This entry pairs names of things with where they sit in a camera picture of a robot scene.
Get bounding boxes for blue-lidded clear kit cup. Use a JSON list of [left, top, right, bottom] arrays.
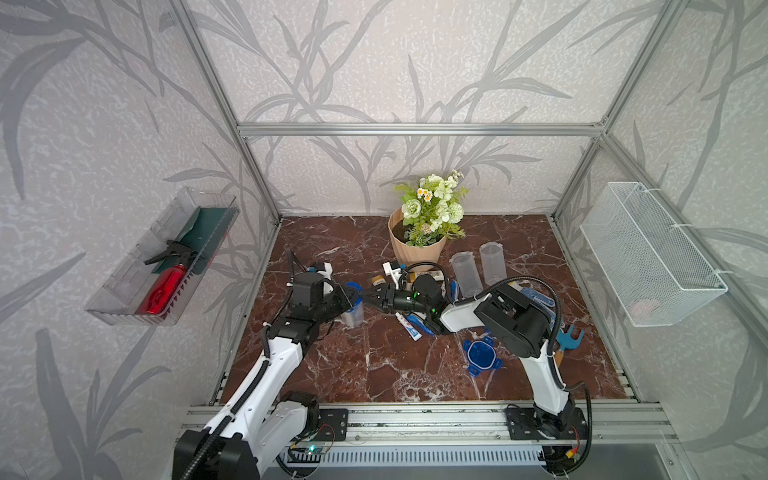
[[479, 242, 507, 286], [450, 251, 483, 298], [341, 282, 365, 328]]

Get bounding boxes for blue cup lid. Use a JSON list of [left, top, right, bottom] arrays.
[[462, 336, 503, 377]]

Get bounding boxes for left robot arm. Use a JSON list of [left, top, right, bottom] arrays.
[[171, 271, 361, 479]]

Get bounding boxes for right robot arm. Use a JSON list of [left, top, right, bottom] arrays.
[[362, 275, 576, 431]]

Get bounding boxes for blue toothbrush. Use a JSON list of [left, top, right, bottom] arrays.
[[406, 314, 434, 336]]

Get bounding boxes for small white toothpaste tube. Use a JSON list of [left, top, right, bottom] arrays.
[[395, 312, 422, 341]]

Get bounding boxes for beige flower pot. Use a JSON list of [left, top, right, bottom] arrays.
[[388, 209, 447, 266]]

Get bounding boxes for green white artificial flowers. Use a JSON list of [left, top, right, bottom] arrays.
[[395, 170, 468, 247]]

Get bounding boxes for white blue dotted work glove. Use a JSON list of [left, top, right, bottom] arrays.
[[521, 287, 556, 327]]

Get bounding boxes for red spray bottle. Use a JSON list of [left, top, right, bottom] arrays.
[[138, 264, 187, 315]]

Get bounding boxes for pink item in basket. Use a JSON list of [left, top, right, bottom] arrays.
[[629, 299, 661, 324]]

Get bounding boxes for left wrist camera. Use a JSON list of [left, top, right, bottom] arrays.
[[313, 262, 335, 296]]

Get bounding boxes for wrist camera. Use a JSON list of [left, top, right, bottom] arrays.
[[313, 262, 335, 296], [383, 261, 404, 289]]

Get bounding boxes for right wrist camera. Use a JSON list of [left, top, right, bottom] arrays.
[[383, 261, 404, 289]]

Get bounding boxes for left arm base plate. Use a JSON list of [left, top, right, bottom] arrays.
[[299, 408, 349, 442]]

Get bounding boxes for wooden handled brush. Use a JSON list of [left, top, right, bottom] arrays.
[[554, 325, 585, 366]]

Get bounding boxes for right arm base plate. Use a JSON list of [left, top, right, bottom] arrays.
[[504, 402, 590, 442]]

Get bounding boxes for clear plastic wall tray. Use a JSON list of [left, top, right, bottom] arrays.
[[85, 187, 240, 327]]

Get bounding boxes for aluminium front rail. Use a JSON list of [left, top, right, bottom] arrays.
[[322, 399, 679, 447]]

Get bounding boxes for white wire mesh basket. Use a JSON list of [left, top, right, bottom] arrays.
[[580, 182, 729, 327]]

